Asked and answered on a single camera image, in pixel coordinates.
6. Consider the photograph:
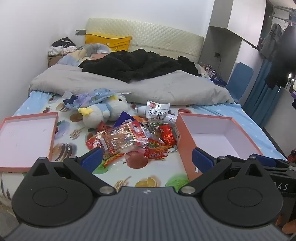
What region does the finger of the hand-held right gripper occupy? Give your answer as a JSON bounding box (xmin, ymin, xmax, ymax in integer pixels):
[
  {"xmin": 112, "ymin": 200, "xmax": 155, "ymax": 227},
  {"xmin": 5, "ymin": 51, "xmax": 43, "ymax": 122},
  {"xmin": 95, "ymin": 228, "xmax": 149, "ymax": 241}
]
[{"xmin": 251, "ymin": 153, "xmax": 296, "ymax": 170}]

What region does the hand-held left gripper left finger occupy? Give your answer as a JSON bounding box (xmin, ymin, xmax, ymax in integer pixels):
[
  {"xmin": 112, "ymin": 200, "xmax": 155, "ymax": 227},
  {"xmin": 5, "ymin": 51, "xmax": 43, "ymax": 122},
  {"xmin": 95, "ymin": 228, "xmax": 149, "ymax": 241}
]
[{"xmin": 25, "ymin": 147, "xmax": 117, "ymax": 198}]

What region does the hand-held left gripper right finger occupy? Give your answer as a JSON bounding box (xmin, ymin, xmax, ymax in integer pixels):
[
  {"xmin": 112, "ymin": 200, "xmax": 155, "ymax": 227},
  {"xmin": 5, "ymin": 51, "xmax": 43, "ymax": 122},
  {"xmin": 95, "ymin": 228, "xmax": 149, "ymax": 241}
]
[{"xmin": 179, "ymin": 147, "xmax": 269, "ymax": 195}]

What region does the pile of snack packets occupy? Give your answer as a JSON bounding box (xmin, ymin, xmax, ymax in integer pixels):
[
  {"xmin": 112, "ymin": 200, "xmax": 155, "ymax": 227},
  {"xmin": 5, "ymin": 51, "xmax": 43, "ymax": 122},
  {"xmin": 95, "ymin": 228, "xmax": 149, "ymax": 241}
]
[{"xmin": 85, "ymin": 111, "xmax": 178, "ymax": 168}]

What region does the pink cardboard box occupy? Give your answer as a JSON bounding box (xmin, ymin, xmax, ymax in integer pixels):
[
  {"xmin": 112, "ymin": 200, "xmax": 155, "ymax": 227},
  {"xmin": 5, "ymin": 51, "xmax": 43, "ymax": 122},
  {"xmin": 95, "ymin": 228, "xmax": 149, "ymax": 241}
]
[{"xmin": 174, "ymin": 112, "xmax": 264, "ymax": 182}]

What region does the white red-label snack packet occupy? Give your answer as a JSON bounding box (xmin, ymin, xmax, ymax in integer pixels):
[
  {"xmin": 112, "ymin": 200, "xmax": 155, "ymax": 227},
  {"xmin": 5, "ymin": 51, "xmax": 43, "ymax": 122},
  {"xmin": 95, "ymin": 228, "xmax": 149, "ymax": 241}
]
[{"xmin": 146, "ymin": 100, "xmax": 171, "ymax": 120}]

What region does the food print bed sheet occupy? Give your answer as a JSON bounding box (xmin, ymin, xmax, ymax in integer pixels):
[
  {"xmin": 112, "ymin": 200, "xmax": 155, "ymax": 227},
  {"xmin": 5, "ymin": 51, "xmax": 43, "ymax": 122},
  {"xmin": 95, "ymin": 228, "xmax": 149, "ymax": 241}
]
[{"xmin": 0, "ymin": 90, "xmax": 288, "ymax": 202}]

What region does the white blue plush toy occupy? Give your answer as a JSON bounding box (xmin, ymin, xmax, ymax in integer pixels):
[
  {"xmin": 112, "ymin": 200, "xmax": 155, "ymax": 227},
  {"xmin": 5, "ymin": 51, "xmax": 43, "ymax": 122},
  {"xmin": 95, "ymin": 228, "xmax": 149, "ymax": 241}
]
[{"xmin": 78, "ymin": 94, "xmax": 129, "ymax": 129}]

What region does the blue plastic bag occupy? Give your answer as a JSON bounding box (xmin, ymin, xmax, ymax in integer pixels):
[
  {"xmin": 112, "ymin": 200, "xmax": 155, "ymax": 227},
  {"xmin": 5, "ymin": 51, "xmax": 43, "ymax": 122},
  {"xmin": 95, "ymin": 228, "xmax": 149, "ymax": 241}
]
[{"xmin": 63, "ymin": 88, "xmax": 132, "ymax": 111}]

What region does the blue curtain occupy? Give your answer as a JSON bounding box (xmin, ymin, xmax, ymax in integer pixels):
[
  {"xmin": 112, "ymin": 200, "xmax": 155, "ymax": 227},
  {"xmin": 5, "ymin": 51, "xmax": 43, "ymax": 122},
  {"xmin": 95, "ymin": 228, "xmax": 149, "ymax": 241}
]
[{"xmin": 242, "ymin": 60, "xmax": 287, "ymax": 127}]

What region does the white bottle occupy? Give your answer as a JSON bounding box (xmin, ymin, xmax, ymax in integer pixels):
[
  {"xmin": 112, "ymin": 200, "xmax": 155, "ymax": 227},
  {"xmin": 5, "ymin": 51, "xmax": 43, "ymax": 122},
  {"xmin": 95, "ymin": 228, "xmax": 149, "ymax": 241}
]
[{"xmin": 132, "ymin": 105, "xmax": 177, "ymax": 124}]

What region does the white hanging garment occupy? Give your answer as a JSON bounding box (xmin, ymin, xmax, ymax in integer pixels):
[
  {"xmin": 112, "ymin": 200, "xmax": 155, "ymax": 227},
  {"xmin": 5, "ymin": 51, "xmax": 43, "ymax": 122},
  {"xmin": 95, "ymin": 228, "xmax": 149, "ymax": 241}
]
[{"xmin": 287, "ymin": 81, "xmax": 296, "ymax": 110}]

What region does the pink cardboard box lid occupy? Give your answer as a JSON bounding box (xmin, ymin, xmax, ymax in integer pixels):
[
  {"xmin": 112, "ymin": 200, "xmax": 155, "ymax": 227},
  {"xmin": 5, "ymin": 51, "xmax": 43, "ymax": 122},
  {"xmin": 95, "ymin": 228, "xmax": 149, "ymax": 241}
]
[{"xmin": 0, "ymin": 112, "xmax": 59, "ymax": 173}]

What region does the grey duvet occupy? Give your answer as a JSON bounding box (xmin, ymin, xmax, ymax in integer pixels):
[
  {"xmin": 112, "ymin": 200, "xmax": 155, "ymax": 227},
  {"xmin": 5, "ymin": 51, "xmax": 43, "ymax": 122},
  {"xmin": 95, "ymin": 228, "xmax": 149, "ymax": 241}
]
[{"xmin": 30, "ymin": 64, "xmax": 235, "ymax": 107}]

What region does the blue chair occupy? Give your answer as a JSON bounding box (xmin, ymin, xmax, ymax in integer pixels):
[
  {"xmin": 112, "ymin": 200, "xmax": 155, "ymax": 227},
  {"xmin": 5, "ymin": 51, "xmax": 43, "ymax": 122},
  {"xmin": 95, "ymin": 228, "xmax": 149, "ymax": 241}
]
[{"xmin": 225, "ymin": 62, "xmax": 254, "ymax": 103}]

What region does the striped dark cloth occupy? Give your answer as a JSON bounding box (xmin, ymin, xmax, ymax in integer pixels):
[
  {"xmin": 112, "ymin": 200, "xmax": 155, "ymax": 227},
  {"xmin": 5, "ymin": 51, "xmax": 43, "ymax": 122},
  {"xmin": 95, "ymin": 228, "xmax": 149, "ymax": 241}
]
[{"xmin": 200, "ymin": 62, "xmax": 228, "ymax": 86}]

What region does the light blue printed pillow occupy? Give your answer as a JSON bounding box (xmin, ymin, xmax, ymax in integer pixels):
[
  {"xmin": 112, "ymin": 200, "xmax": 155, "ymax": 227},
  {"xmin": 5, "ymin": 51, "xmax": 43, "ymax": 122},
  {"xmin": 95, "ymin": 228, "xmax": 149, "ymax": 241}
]
[{"xmin": 57, "ymin": 47, "xmax": 93, "ymax": 67}]

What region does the black hanging coat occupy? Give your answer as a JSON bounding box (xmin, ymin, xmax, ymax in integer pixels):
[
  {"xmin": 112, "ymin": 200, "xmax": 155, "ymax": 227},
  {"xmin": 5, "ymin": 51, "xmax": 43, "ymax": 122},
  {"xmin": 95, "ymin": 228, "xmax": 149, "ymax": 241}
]
[{"xmin": 265, "ymin": 21, "xmax": 296, "ymax": 89}]

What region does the black blanket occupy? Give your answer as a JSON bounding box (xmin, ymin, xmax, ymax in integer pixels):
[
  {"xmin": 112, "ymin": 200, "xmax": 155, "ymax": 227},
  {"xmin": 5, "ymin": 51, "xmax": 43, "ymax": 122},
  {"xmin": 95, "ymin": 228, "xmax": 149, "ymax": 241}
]
[{"xmin": 79, "ymin": 49, "xmax": 201, "ymax": 83}]

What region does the brown cardboard box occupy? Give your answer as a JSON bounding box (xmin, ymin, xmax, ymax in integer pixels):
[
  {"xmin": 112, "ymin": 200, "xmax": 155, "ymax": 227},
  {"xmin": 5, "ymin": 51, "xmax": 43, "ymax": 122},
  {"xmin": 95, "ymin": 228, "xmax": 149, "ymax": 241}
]
[{"xmin": 47, "ymin": 52, "xmax": 70, "ymax": 68}]

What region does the grey blue pillow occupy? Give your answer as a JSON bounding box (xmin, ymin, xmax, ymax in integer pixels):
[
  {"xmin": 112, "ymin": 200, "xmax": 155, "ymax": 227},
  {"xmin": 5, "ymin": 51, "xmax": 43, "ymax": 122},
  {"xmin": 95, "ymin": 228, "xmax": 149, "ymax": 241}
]
[{"xmin": 77, "ymin": 43, "xmax": 112, "ymax": 61}]

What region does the grey hanging jacket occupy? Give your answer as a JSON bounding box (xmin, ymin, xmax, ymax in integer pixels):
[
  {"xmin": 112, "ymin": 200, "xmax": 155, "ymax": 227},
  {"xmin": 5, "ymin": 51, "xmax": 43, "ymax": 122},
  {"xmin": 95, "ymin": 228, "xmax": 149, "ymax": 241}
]
[{"xmin": 260, "ymin": 23, "xmax": 284, "ymax": 62}]

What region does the heap of clothes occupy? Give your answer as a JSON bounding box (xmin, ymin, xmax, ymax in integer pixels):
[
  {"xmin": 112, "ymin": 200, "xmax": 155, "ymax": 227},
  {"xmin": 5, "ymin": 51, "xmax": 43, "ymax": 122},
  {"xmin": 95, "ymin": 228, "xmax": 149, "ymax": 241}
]
[{"xmin": 48, "ymin": 37, "xmax": 78, "ymax": 56}]

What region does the yellow pillow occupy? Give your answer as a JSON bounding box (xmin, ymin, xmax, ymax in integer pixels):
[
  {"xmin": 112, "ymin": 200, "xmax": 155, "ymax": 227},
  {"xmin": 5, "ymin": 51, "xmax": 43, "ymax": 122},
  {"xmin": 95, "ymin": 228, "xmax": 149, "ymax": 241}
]
[{"xmin": 85, "ymin": 33, "xmax": 133, "ymax": 52}]

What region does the cream padded headboard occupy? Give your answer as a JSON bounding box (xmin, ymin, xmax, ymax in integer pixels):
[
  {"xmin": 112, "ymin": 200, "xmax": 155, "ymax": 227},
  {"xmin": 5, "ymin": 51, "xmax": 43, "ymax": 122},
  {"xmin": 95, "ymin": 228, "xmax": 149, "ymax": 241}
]
[{"xmin": 86, "ymin": 18, "xmax": 205, "ymax": 64}]

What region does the white grey wall cabinet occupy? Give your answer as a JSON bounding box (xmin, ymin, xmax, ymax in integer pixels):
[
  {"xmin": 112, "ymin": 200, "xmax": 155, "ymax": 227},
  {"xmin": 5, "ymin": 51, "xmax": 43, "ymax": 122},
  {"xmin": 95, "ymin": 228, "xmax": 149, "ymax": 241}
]
[{"xmin": 199, "ymin": 0, "xmax": 267, "ymax": 67}]

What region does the metal clothes rail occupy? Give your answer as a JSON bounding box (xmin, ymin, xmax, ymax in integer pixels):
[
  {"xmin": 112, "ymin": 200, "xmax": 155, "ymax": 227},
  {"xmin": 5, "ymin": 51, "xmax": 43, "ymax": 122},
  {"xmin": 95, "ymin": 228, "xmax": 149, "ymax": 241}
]
[{"xmin": 268, "ymin": 2, "xmax": 296, "ymax": 26}]

